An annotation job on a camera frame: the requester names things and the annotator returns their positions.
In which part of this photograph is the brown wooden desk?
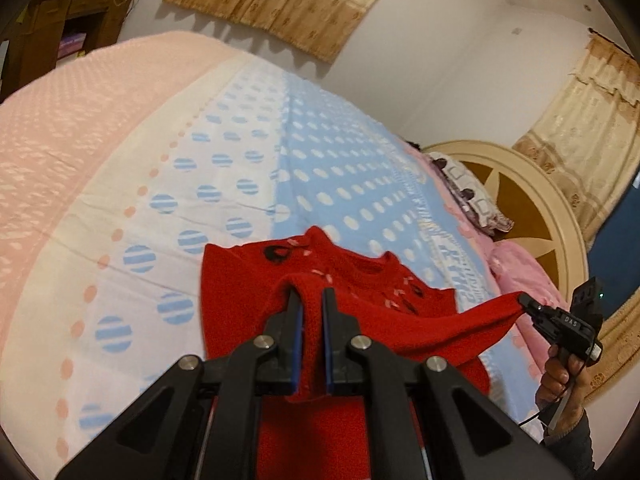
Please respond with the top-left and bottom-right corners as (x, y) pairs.
(0, 0), (141, 91)

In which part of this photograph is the pink box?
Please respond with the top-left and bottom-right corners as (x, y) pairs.
(57, 32), (87, 58)

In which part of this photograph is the red knitted sweater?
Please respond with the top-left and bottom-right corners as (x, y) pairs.
(200, 226), (531, 480)

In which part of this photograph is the pink quilted pillow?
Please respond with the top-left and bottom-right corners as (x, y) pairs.
(487, 240), (571, 321)

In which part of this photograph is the patterned white and purple pillow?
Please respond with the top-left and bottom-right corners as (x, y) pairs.
(427, 152), (515, 233)

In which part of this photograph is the wide beige floral curtain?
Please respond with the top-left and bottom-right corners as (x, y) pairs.
(162, 0), (418, 64)

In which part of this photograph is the cream and brown bed headboard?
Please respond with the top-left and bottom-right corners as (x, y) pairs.
(422, 140), (640, 406)

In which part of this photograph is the dotted pink and blue blanket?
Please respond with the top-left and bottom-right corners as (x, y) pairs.
(0, 30), (546, 471)

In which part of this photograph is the person's right hand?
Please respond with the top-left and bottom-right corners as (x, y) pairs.
(535, 344), (583, 411)

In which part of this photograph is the dark blue window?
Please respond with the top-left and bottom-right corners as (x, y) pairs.
(587, 172), (640, 321)

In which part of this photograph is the thin black cable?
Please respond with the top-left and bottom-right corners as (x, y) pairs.
(519, 407), (553, 431)

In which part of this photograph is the narrow beige floral curtain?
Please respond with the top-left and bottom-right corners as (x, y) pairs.
(511, 32), (640, 261)

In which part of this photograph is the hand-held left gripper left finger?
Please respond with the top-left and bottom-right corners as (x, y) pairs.
(55, 287), (306, 480)

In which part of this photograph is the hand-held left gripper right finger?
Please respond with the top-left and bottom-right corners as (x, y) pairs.
(321, 287), (576, 480)

